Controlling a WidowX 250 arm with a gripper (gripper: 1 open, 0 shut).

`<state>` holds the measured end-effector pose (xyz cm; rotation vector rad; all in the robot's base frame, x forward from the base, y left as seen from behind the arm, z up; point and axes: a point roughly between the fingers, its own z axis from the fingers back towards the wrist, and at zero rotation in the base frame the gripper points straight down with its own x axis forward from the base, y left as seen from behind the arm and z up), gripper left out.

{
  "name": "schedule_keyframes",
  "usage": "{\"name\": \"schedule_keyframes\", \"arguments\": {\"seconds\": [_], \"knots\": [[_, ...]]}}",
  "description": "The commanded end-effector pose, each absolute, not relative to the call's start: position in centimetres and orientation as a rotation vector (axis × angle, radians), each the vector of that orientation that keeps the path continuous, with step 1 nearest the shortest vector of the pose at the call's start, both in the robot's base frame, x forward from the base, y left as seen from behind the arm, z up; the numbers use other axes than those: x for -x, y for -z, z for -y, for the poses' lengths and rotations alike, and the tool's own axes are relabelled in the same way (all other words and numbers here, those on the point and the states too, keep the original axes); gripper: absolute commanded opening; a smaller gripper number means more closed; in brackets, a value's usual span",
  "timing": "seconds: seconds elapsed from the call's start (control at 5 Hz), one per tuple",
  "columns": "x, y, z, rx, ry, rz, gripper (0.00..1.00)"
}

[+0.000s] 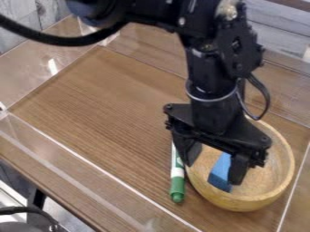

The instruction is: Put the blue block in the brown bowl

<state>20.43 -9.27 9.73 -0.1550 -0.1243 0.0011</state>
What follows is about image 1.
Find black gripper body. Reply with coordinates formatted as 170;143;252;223
163;92;273;168

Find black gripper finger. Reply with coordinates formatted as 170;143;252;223
227;153;252;185
173;131;202;167

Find blue foam block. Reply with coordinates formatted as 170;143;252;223
207;152;233;192

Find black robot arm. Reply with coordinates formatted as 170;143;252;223
66;0;272;185

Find brown wooden bowl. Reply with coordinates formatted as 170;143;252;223
186;121;296;212

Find green white marker pen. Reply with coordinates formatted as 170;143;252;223
170;145;186;203

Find black table leg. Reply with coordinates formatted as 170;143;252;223
32;188;46;209

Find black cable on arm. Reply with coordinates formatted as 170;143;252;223
235;72;273;121

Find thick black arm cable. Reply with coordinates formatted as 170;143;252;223
0;13;129;48

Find black metal bracket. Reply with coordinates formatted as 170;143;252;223
27;213;71;232

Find black cable lower left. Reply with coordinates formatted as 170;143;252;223
0;206;59;232

